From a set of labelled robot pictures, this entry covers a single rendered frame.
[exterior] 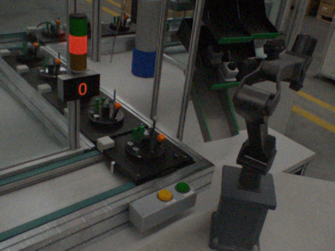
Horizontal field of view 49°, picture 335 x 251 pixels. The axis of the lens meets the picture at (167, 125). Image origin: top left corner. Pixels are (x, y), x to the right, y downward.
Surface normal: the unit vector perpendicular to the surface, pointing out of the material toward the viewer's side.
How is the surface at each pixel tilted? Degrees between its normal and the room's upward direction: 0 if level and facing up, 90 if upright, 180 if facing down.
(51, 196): 0
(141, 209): 0
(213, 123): 45
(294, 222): 0
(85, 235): 90
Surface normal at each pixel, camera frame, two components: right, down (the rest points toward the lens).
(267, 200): 0.11, -0.86
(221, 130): 0.43, -0.28
